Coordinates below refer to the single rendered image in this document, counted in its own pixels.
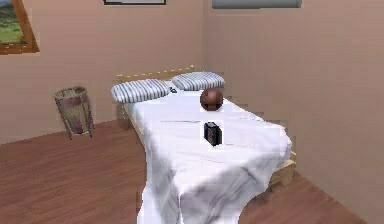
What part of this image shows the wooden framed window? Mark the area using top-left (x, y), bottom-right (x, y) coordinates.
top-left (0, 0), bottom-right (41, 56)

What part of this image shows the wire mesh laundry basket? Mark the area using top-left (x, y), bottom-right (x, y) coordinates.
top-left (53, 86), bottom-right (95, 141)

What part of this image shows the brown basketball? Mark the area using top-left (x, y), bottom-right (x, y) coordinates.
top-left (199, 87), bottom-right (225, 112)

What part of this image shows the dark framed wall picture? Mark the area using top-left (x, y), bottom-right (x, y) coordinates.
top-left (103, 0), bottom-right (167, 6)

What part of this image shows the white bed with wooden frame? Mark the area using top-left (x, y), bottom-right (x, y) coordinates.
top-left (115, 65), bottom-right (298, 224)

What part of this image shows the striped grey pillow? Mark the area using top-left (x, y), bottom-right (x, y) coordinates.
top-left (171, 71), bottom-right (226, 92)
top-left (110, 78), bottom-right (172, 104)

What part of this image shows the black alarm clock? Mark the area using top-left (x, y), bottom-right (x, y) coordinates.
top-left (203, 121), bottom-right (223, 148)

